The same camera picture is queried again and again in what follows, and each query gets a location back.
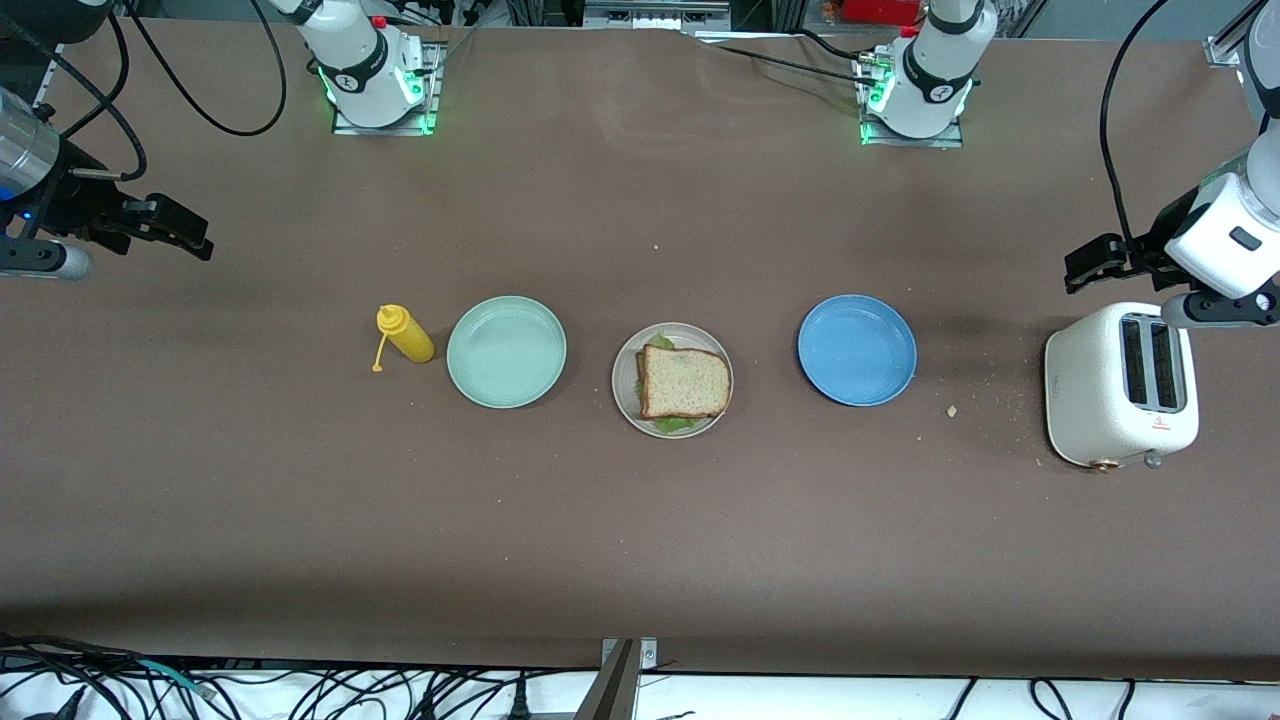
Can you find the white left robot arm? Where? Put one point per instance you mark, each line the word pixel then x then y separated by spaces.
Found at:
pixel 935 80

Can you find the mint green plate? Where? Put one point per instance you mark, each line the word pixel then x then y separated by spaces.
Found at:
pixel 505 350

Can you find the aluminium frame profile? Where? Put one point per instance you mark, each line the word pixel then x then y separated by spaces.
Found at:
pixel 1222 50

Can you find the beige plate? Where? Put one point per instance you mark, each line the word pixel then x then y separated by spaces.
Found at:
pixel 625 395

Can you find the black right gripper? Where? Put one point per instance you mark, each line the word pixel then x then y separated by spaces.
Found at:
pixel 78 203

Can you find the grey metal beam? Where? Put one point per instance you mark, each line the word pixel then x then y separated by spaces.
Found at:
pixel 610 695

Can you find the yellow mustard squeeze bottle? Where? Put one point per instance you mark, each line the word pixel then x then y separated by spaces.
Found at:
pixel 408 338

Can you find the red box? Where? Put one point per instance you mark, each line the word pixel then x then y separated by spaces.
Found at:
pixel 880 10

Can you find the white toaster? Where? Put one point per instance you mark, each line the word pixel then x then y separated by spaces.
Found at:
pixel 1085 390

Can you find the silver table edge bracket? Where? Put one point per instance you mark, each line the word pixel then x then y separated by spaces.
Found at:
pixel 648 655

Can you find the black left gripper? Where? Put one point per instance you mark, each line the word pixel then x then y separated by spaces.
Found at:
pixel 1152 247

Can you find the green lettuce leaf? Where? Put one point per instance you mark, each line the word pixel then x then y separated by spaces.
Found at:
pixel 660 342

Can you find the black power plug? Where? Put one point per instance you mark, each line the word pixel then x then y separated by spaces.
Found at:
pixel 518 703

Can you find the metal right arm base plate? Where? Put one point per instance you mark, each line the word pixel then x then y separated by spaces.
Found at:
pixel 432 100

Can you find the bronze toaster dial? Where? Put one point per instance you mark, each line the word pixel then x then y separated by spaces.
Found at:
pixel 1105 465

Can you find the silver metal box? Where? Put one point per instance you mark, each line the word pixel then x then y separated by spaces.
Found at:
pixel 655 12

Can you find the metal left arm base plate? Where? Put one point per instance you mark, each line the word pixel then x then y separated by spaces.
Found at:
pixel 950 142

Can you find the aluminium table edge rail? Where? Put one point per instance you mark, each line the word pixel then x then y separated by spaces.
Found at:
pixel 45 88

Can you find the blue plate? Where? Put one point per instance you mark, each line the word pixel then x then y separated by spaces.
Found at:
pixel 857 350

